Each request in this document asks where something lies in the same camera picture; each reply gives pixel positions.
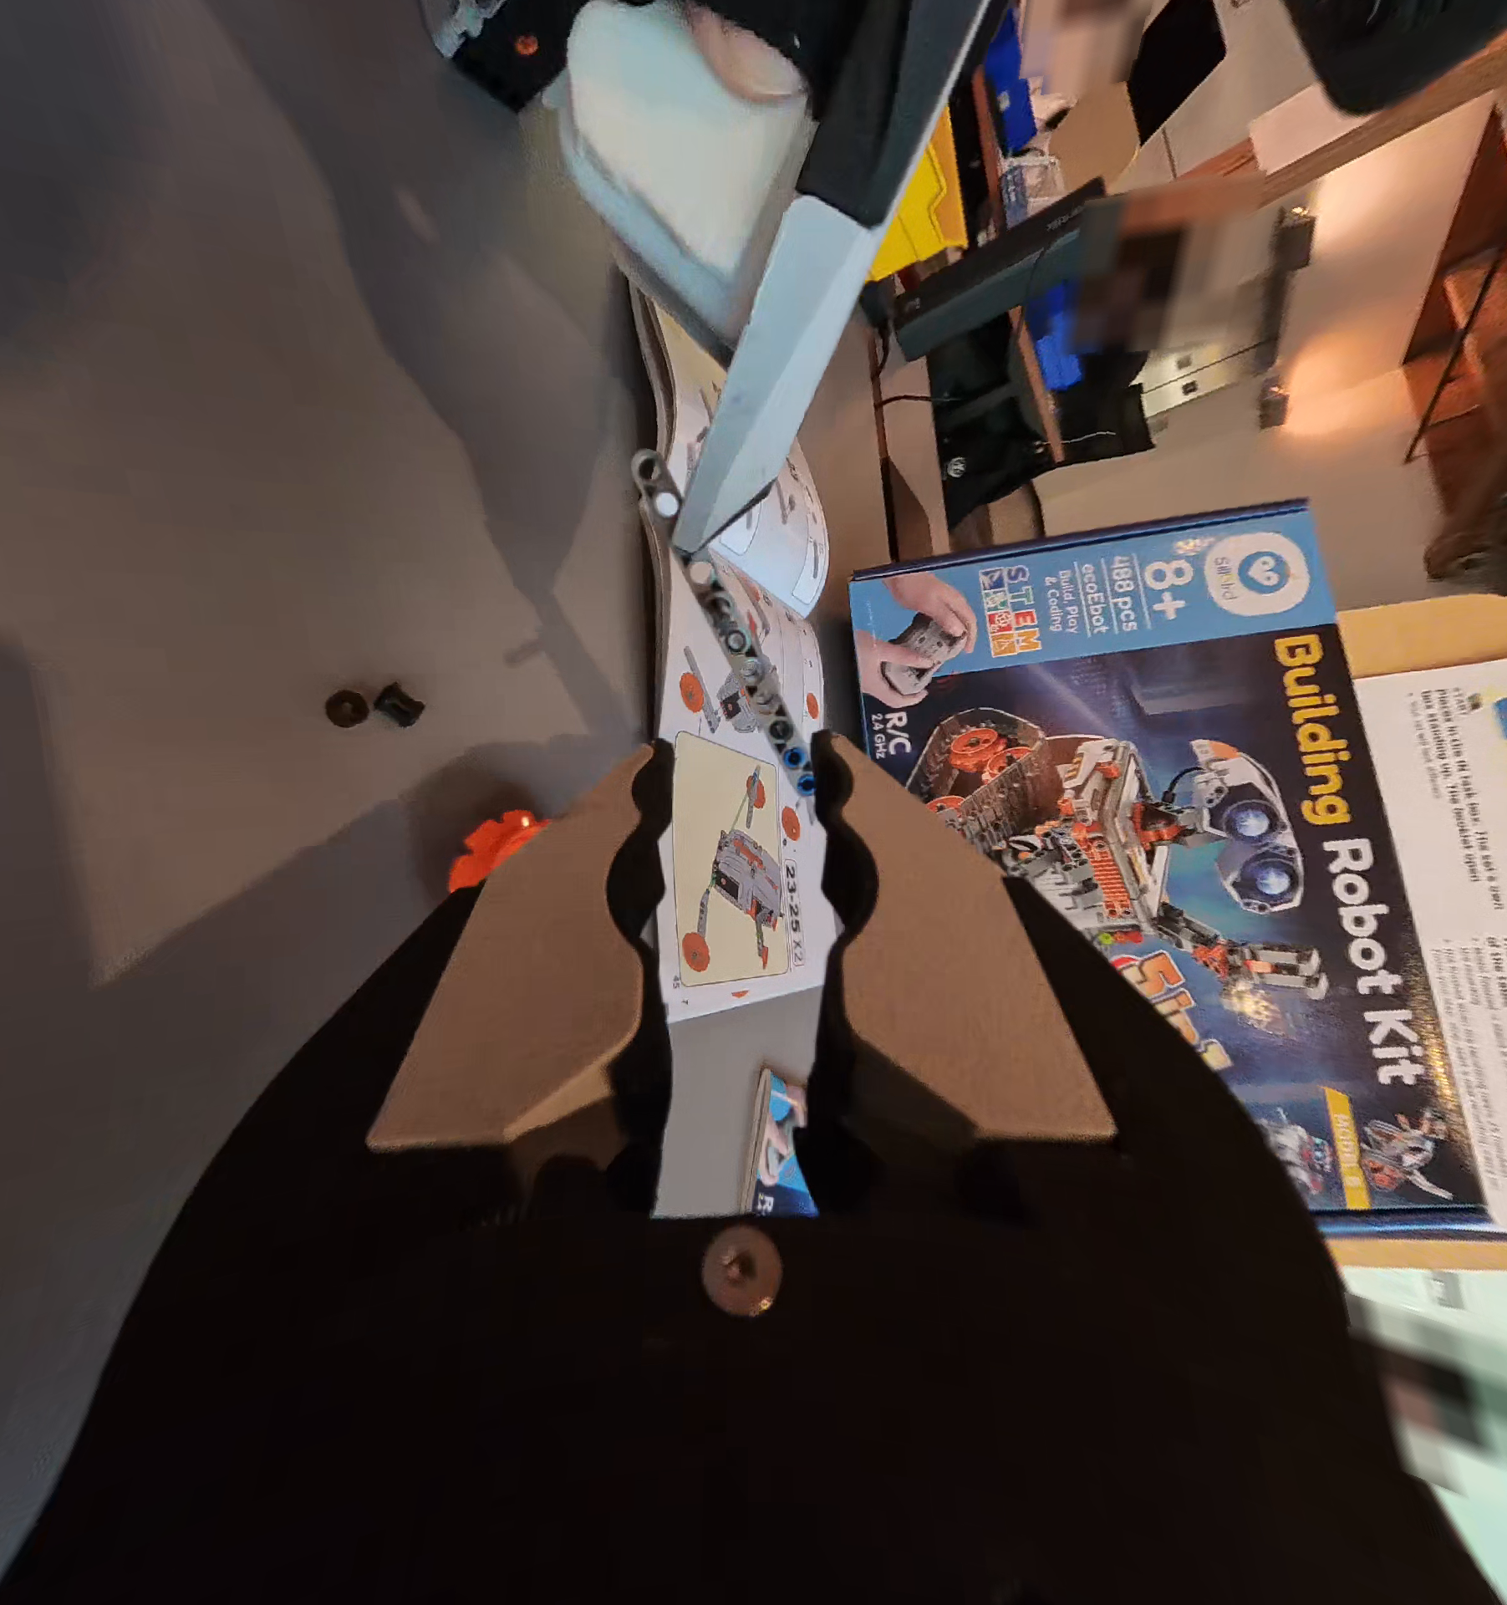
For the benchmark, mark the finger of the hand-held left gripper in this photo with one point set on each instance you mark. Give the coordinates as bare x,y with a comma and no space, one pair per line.
779,352

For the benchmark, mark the printed white instruction sheet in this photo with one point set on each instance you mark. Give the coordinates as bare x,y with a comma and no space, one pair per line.
1480,878

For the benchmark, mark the orange gear wheel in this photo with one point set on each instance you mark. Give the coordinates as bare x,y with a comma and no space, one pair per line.
490,847

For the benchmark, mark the blue robot kit box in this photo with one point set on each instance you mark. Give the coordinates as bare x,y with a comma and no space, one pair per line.
1206,702

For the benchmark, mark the small blue-cover booklet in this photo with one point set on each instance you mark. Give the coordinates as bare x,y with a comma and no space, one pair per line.
779,1154

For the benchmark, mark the open instruction booklet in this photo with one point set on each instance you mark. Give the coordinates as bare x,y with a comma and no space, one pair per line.
716,815

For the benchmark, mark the yellow plastic bin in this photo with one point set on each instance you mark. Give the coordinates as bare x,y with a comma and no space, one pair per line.
930,200

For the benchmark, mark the person's left hand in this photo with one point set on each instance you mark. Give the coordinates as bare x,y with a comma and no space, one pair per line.
754,56

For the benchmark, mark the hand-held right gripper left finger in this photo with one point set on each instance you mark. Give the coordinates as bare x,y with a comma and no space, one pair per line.
529,1003

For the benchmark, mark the grey beam with blue pins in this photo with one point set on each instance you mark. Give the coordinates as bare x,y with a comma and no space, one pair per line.
735,640

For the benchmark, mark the grey orange brick model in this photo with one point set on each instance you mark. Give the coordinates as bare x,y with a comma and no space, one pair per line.
503,51

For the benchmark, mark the dark teal flat box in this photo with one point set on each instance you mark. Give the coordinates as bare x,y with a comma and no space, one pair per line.
980,282

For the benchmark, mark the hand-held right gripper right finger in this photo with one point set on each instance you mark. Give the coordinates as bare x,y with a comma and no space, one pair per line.
966,1003

